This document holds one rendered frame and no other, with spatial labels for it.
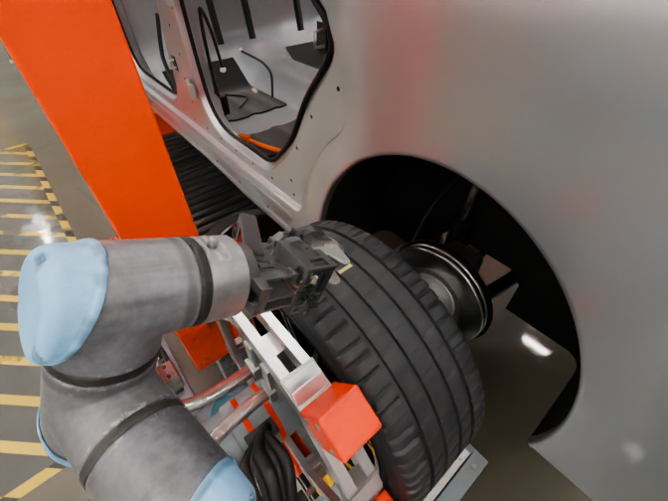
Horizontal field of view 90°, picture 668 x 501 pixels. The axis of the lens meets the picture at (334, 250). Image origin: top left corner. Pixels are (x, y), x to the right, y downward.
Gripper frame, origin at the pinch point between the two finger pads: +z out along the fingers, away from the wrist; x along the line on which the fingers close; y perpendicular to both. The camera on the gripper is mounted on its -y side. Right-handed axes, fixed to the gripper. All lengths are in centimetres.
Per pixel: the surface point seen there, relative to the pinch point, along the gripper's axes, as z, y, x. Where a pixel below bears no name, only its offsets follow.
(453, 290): 48, 9, -11
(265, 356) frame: -6.8, 1.5, -19.9
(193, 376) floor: 38, -68, -129
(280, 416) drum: 2.7, 4.4, -39.4
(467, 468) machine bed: 89, 45, -83
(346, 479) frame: -1.5, 22.2, -29.1
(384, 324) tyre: 7.0, 11.1, -8.2
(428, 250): 45.2, -1.7, -5.5
